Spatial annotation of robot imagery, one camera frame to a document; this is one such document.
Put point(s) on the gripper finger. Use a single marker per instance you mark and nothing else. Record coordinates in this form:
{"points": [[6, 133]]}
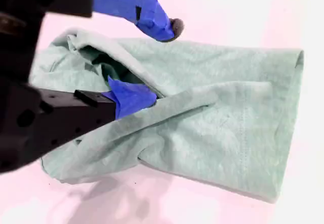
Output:
{"points": [[131, 3], [83, 117]]}

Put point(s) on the pale green T-shirt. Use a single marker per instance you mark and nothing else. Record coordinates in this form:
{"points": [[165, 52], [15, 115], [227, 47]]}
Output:
{"points": [[202, 132]]}

